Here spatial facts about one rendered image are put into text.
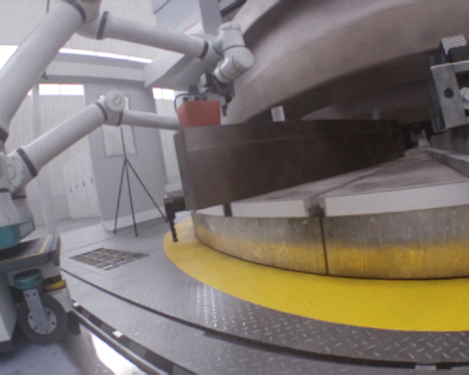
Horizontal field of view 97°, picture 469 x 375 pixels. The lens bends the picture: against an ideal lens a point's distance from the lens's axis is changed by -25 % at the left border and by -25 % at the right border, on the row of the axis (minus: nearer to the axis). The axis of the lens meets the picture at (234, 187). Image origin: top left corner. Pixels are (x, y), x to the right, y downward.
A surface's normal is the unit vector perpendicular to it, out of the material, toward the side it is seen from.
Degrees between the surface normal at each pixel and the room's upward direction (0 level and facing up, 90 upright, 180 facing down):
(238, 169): 90
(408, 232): 90
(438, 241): 90
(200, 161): 90
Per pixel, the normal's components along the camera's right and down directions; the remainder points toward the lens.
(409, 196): -0.67, 0.16
